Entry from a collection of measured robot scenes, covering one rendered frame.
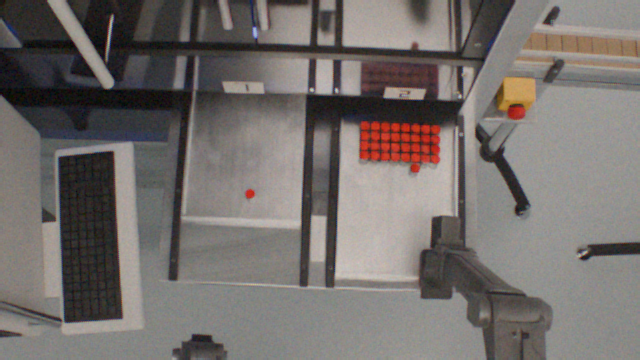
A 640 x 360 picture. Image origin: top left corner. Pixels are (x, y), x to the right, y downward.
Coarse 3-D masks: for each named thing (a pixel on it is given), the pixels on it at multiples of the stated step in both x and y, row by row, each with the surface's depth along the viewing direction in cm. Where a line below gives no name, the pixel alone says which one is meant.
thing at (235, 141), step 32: (192, 96) 180; (224, 96) 184; (256, 96) 184; (288, 96) 184; (192, 128) 182; (224, 128) 182; (256, 128) 182; (288, 128) 182; (192, 160) 180; (224, 160) 180; (256, 160) 180; (288, 160) 180; (192, 192) 178; (224, 192) 178; (256, 192) 178; (288, 192) 178
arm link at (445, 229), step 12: (444, 216) 153; (456, 216) 154; (432, 228) 156; (444, 228) 152; (456, 228) 153; (432, 240) 155; (444, 240) 152; (456, 240) 152; (432, 252) 147; (432, 264) 146
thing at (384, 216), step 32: (352, 128) 182; (352, 160) 180; (448, 160) 181; (352, 192) 178; (384, 192) 178; (416, 192) 179; (448, 192) 179; (352, 224) 176; (384, 224) 177; (416, 224) 177; (352, 256) 175; (384, 256) 175; (416, 256) 175
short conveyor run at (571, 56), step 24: (552, 24) 181; (528, 48) 183; (552, 48) 183; (576, 48) 183; (600, 48) 183; (624, 48) 184; (552, 72) 179; (576, 72) 181; (600, 72) 181; (624, 72) 182
